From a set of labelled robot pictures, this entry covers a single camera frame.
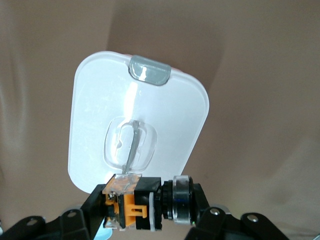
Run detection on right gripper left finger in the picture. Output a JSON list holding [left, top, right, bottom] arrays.
[[0, 184, 111, 240]]

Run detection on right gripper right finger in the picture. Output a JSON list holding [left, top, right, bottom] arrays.
[[184, 183, 291, 240]]

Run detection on black orange push-button switch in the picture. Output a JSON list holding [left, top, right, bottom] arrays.
[[101, 173, 196, 232]]

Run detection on white lidded storage box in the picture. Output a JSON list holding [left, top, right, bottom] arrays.
[[66, 50, 211, 195]]

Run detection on brown table cover mat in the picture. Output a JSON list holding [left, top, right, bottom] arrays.
[[0, 0, 320, 240]]

